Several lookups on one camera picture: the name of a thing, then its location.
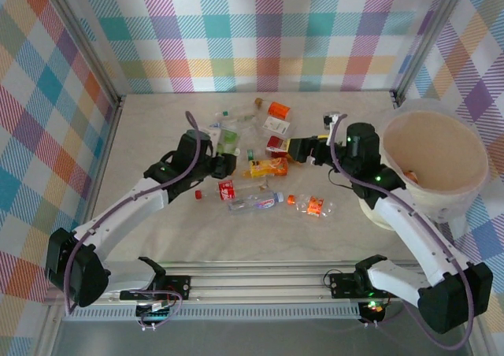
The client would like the crushed clear plastic bottle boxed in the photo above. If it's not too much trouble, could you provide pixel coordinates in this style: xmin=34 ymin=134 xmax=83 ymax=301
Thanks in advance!
xmin=235 ymin=120 xmax=264 ymax=149

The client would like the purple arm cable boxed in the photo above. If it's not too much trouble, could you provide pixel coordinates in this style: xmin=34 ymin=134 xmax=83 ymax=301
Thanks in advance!
xmin=64 ymin=110 xmax=204 ymax=317
xmin=329 ymin=113 xmax=476 ymax=351

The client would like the yellow orange snack box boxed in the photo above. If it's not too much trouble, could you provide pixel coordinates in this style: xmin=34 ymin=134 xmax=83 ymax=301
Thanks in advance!
xmin=240 ymin=157 xmax=290 ymax=179

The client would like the clear bottle green cap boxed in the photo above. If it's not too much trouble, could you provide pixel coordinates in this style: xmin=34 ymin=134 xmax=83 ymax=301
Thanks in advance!
xmin=214 ymin=106 xmax=259 ymax=127

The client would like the red label square bottle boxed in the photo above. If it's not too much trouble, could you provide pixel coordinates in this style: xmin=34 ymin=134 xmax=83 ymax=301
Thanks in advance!
xmin=265 ymin=134 xmax=291 ymax=155

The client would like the crushed orange label bottle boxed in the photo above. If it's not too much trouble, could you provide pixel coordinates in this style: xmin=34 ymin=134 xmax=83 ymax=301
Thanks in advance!
xmin=287 ymin=192 xmax=335 ymax=219

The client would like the grey metal base plate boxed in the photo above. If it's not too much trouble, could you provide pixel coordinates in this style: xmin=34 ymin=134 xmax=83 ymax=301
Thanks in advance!
xmin=50 ymin=319 xmax=480 ymax=356

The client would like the grey slotted cable duct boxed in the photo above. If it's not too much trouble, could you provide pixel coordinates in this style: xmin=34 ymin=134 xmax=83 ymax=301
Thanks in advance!
xmin=62 ymin=306 xmax=363 ymax=321

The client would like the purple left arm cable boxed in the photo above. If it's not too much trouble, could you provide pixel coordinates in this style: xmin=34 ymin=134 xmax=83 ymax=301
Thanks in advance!
xmin=64 ymin=110 xmax=204 ymax=317

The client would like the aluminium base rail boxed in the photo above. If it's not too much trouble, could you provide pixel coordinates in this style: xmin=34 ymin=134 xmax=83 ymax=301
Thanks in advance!
xmin=45 ymin=260 xmax=477 ymax=306

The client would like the orange label bottle brown cap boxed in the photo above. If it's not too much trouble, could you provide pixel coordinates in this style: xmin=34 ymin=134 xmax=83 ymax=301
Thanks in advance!
xmin=254 ymin=97 xmax=293 ymax=121

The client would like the aluminium frame post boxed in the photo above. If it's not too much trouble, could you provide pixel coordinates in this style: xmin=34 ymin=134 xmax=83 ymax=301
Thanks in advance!
xmin=391 ymin=0 xmax=473 ymax=111
xmin=39 ymin=0 xmax=127 ymax=115

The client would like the aluminium side rail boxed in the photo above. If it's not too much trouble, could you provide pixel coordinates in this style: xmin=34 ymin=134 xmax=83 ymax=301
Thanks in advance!
xmin=80 ymin=95 xmax=127 ymax=231

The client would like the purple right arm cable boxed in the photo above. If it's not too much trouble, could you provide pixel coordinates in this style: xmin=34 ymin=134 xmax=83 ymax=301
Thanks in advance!
xmin=329 ymin=113 xmax=476 ymax=351

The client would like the small board with LED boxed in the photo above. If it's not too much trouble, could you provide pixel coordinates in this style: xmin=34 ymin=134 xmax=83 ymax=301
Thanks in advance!
xmin=361 ymin=299 xmax=387 ymax=314

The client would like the clear blue label water bottle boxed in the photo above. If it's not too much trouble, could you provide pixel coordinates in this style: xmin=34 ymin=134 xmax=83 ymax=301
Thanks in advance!
xmin=228 ymin=191 xmax=284 ymax=215

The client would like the black circuit board with wires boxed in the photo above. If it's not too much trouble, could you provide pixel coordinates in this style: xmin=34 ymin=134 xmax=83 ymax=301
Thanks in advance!
xmin=135 ymin=302 xmax=174 ymax=326

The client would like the red label cola bottle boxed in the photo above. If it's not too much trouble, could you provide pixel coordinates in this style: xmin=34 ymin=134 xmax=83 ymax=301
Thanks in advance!
xmin=194 ymin=177 xmax=271 ymax=202

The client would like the white plastic bin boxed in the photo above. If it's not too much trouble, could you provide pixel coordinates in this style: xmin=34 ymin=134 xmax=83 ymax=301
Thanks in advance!
xmin=358 ymin=99 xmax=491 ymax=231

